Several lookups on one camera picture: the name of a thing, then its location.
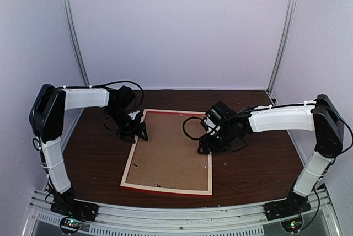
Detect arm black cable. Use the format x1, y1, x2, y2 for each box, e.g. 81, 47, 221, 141
182, 116, 206, 140
90, 81, 145, 112

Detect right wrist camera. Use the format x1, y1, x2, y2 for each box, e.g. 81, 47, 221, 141
206, 100, 236, 125

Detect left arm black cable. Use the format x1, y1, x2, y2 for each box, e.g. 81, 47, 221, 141
90, 81, 145, 112

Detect left circuit board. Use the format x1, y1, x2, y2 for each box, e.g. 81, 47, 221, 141
59, 217, 82, 234

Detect aluminium front rail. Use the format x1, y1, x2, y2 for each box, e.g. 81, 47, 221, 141
19, 187, 343, 235

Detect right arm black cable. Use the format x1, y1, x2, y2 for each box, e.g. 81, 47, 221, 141
182, 116, 206, 140

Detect aluminium corner post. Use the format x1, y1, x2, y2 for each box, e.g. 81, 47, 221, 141
62, 0, 90, 86
266, 0, 297, 95

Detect right circuit board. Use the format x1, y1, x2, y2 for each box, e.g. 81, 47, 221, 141
281, 218, 303, 233

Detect right aluminium corner post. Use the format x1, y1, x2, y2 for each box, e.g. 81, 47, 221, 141
266, 0, 297, 95

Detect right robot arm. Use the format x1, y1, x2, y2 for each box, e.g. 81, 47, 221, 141
197, 94, 344, 215

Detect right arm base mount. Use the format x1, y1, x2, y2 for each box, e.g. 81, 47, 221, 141
264, 191, 311, 221

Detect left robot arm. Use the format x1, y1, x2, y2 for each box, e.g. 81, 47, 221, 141
29, 81, 148, 216

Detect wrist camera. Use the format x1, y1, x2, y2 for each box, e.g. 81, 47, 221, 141
206, 100, 236, 125
114, 85, 136, 109

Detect red wooden picture frame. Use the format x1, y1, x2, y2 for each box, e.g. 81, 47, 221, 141
120, 108, 213, 199

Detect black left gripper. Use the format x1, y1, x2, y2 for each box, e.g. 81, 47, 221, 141
106, 106, 148, 143

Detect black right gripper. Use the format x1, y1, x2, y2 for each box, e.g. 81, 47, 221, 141
198, 124, 236, 154

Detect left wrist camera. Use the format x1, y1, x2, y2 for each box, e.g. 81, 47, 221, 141
114, 85, 136, 109

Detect circuit board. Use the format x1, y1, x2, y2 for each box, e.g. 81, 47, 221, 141
59, 217, 82, 234
281, 218, 303, 233

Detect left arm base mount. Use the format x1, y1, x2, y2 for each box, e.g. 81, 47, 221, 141
50, 190, 99, 222

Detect left aluminium corner post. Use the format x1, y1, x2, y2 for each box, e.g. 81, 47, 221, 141
62, 0, 90, 86

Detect brown backing board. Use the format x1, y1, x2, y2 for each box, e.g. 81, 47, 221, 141
125, 111, 209, 191

